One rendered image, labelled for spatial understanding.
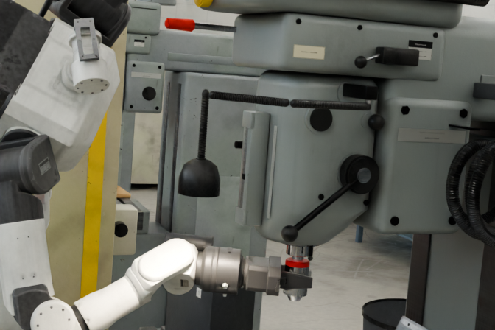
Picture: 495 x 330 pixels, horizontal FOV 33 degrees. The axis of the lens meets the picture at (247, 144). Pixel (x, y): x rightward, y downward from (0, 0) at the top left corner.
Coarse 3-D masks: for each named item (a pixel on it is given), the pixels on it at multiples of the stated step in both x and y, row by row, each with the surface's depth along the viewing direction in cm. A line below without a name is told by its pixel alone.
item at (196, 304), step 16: (192, 288) 198; (176, 304) 205; (192, 304) 198; (208, 304) 191; (224, 304) 192; (240, 304) 195; (176, 320) 205; (192, 320) 198; (208, 320) 191; (224, 320) 193; (240, 320) 195
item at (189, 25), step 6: (168, 18) 155; (174, 18) 155; (180, 18) 156; (168, 24) 154; (174, 24) 155; (180, 24) 155; (186, 24) 156; (192, 24) 156; (198, 24) 157; (204, 24) 158; (210, 24) 158; (216, 24) 159; (186, 30) 156; (192, 30) 157; (216, 30) 159; (222, 30) 159; (228, 30) 160; (234, 30) 160
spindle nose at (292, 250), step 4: (288, 248) 159; (292, 248) 158; (296, 248) 158; (300, 248) 158; (304, 248) 158; (308, 248) 159; (288, 252) 159; (292, 252) 158; (296, 252) 158; (300, 252) 158; (304, 252) 158; (308, 252) 159; (296, 256) 158; (300, 256) 158; (304, 256) 158
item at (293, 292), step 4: (288, 268) 159; (292, 268) 159; (296, 268) 159; (300, 268) 159; (304, 268) 159; (308, 268) 160; (292, 272) 159; (296, 272) 159; (300, 272) 159; (304, 272) 159; (308, 272) 160; (284, 292) 160; (288, 292) 159; (292, 292) 159; (296, 292) 159; (300, 292) 159; (304, 292) 160; (292, 296) 159; (296, 296) 159; (300, 296) 159; (304, 296) 160
